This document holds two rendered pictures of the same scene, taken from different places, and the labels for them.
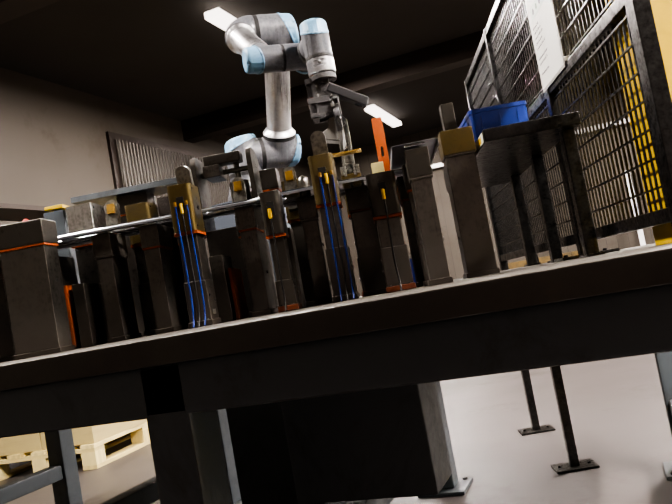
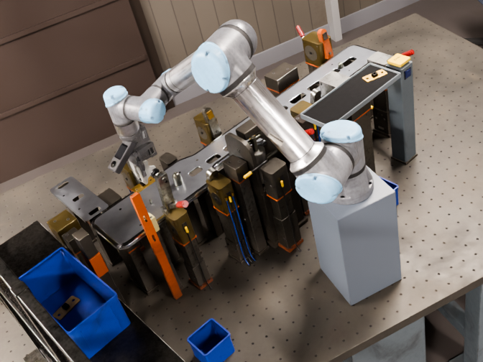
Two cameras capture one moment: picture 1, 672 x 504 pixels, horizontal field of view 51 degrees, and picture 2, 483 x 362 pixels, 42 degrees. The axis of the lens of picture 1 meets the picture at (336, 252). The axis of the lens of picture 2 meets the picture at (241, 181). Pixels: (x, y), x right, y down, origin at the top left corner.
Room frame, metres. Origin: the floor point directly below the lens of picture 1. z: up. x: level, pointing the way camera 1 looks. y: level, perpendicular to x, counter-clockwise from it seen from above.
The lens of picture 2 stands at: (3.47, -0.80, 2.40)
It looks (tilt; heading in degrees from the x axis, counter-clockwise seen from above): 39 degrees down; 145
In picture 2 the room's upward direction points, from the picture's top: 16 degrees counter-clockwise
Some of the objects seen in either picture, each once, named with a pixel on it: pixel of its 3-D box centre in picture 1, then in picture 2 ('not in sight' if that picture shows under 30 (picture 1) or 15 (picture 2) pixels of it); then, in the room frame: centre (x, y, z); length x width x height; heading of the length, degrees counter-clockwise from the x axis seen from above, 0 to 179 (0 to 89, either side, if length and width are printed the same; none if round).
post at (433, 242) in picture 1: (427, 216); (78, 214); (1.49, -0.20, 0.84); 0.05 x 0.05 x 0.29; 87
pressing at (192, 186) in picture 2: (174, 219); (250, 131); (1.90, 0.41, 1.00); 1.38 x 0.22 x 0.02; 87
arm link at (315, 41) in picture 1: (315, 41); (119, 105); (1.88, -0.05, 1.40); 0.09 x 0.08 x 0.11; 16
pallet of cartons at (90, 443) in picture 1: (92, 418); not in sight; (4.71, 1.77, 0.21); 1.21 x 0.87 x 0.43; 160
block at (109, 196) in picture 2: (390, 232); (118, 223); (1.67, -0.13, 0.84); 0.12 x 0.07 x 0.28; 177
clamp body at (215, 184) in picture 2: (303, 244); (233, 222); (2.09, 0.09, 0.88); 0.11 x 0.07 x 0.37; 177
